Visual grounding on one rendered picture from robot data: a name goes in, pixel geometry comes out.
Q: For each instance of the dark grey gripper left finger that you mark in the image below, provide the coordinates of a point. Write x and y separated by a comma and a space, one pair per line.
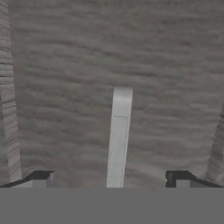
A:
38, 176

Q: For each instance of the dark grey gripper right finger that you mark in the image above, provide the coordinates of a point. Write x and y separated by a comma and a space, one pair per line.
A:
180, 176

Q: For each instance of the grey wooden drawer front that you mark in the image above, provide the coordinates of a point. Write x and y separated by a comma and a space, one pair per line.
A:
87, 58

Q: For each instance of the grey wooden cupboard panel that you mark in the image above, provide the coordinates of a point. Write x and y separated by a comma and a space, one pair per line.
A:
217, 157
8, 116

